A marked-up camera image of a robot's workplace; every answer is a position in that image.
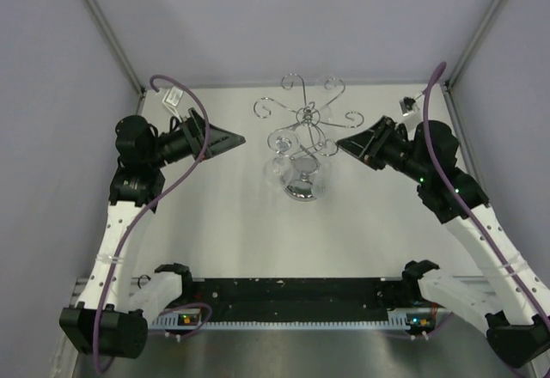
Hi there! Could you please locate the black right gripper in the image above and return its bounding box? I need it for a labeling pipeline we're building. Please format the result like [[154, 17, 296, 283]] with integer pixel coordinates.
[[336, 116, 431, 183]]

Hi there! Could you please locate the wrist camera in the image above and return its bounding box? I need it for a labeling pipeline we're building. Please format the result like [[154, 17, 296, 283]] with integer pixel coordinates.
[[399, 96, 419, 117], [162, 87, 184, 119]]

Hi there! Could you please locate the chrome wire glass rack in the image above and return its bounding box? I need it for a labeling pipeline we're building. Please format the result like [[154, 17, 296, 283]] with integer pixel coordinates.
[[253, 73, 364, 203]]

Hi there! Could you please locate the ribbed clear flute glass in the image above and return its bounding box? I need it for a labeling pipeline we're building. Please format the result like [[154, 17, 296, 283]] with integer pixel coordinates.
[[310, 139, 339, 199]]

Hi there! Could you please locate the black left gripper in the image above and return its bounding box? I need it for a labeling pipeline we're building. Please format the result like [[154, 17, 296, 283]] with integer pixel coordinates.
[[146, 107, 244, 168]]

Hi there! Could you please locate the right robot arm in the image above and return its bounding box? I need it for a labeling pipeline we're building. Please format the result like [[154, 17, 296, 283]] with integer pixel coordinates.
[[337, 117, 549, 377]]

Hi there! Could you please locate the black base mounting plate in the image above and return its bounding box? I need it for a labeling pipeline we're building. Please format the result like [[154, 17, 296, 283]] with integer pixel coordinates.
[[175, 277, 425, 323]]

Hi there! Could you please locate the aluminium frame rail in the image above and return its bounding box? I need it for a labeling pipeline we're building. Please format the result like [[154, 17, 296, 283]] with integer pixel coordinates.
[[70, 276, 496, 306]]

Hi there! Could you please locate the round clear wine glass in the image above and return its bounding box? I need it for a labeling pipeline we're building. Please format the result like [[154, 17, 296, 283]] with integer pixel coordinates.
[[263, 128, 298, 191]]

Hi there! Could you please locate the grey slotted cable duct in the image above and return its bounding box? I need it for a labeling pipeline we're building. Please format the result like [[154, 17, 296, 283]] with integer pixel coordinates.
[[150, 311, 431, 328]]

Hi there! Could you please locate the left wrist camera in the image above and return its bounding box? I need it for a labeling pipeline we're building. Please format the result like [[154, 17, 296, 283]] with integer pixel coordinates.
[[162, 87, 184, 119]]

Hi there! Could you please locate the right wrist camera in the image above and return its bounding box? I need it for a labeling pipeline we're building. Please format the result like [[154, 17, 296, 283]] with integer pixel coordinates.
[[399, 96, 419, 117]]

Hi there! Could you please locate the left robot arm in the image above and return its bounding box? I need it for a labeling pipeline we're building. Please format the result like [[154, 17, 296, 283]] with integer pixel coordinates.
[[59, 109, 246, 362]]

